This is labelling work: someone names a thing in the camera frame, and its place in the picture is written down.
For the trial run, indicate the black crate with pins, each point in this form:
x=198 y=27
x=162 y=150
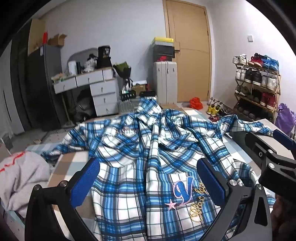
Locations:
x=129 y=95

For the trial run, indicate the shoe rack with shoes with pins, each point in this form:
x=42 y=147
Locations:
x=256 y=77

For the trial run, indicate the grey hoodie with red print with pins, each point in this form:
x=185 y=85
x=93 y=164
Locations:
x=20 y=180

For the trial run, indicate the yellow shoe box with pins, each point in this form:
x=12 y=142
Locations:
x=161 y=41

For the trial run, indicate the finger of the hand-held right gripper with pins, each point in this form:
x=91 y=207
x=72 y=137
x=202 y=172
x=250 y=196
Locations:
x=279 y=171
x=284 y=137

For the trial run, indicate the arched mirror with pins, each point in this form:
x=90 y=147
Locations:
x=81 y=54

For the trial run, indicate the black coffee machine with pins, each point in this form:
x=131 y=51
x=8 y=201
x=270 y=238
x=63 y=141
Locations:
x=103 y=58

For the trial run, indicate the open cardboard box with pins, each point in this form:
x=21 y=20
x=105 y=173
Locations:
x=56 y=40

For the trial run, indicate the white upright suitcase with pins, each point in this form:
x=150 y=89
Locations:
x=165 y=81

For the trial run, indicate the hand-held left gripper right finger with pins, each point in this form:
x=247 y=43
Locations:
x=212 y=183

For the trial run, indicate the person's right hand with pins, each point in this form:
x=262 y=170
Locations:
x=284 y=213

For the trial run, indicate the grey upholstered bed frame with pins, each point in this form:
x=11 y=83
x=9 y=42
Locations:
x=266 y=125

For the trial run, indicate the checked brown blue bed blanket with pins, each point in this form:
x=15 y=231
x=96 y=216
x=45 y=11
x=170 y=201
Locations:
x=69 y=162

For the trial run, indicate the red bag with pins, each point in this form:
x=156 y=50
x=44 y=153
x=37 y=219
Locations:
x=196 y=103

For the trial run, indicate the wooden door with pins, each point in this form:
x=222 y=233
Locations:
x=192 y=69

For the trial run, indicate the black wardrobe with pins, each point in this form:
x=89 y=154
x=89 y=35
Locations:
x=44 y=92

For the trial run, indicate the dark wrapped flower bouquet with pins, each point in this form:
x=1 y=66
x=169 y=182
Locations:
x=122 y=68

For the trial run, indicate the grey patterned rug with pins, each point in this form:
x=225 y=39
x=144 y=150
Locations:
x=57 y=132

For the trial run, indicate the purple bag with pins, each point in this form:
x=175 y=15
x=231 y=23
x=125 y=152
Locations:
x=285 y=118

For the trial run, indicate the grey desk with drawers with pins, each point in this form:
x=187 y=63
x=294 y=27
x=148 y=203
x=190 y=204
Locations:
x=101 y=90

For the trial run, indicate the cardboard box with label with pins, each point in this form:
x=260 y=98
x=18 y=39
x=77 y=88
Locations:
x=170 y=106

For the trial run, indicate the white sneakers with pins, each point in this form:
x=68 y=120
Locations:
x=218 y=103

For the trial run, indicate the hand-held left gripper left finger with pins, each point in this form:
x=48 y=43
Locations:
x=85 y=183

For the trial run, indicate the yellow sneakers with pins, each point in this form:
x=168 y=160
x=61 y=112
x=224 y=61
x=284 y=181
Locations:
x=212 y=110

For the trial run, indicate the silver ribbed suitcase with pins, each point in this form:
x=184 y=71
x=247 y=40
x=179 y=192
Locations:
x=126 y=106

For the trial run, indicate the blue white plaid shirt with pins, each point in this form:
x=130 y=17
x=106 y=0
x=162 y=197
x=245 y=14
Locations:
x=148 y=162

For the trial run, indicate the flat cardboard sheet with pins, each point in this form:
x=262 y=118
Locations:
x=35 y=34

